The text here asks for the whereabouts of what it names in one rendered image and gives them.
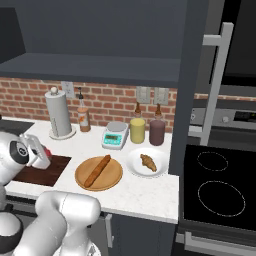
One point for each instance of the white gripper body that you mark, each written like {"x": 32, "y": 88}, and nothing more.
{"x": 39, "y": 157}

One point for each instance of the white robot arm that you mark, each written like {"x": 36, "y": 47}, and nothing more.
{"x": 63, "y": 213}

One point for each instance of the dark brown cutting board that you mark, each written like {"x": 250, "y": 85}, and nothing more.
{"x": 43, "y": 172}

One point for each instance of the brown croissant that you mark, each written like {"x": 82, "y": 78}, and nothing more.
{"x": 148, "y": 163}

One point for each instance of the dark grey lower cabinet door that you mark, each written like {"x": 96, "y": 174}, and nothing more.
{"x": 140, "y": 236}

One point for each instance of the dark grey cabinet door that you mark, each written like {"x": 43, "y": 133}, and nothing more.
{"x": 140, "y": 236}
{"x": 190, "y": 83}

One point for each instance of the dark grey upper cabinet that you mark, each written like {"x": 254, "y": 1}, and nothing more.
{"x": 100, "y": 36}

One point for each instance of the small red object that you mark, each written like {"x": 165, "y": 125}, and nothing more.
{"x": 49, "y": 152}

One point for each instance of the dark grey cooktop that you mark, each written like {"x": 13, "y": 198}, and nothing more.
{"x": 15, "y": 126}

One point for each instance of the grey paper towel roll holder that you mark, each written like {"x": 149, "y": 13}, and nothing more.
{"x": 59, "y": 115}

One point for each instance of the orange pump bottle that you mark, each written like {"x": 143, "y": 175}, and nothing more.
{"x": 84, "y": 118}

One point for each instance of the brown baguette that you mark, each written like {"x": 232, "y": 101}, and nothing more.
{"x": 97, "y": 171}

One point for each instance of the round wooden plate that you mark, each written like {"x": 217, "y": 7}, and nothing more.
{"x": 111, "y": 173}

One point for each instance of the teal and grey kitchen scale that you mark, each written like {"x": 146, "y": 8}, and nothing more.
{"x": 115, "y": 135}

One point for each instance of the yellow sauce bottle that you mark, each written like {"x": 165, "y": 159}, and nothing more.
{"x": 137, "y": 130}

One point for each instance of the dark purple sauce bottle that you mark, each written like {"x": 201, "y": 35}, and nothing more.
{"x": 157, "y": 132}

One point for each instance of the white round plate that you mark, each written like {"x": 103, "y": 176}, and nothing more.
{"x": 160, "y": 160}

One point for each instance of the black hob with rings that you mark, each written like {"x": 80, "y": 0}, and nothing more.
{"x": 218, "y": 186}

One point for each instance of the silver oven control panel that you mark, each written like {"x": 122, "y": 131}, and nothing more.
{"x": 233, "y": 118}

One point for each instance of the black microwave oven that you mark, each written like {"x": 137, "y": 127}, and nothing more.
{"x": 241, "y": 43}

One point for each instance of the white wall outlet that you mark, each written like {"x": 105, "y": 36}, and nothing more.
{"x": 68, "y": 89}

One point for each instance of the white wall switch plate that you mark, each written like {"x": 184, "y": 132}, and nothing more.
{"x": 161, "y": 96}
{"x": 143, "y": 95}

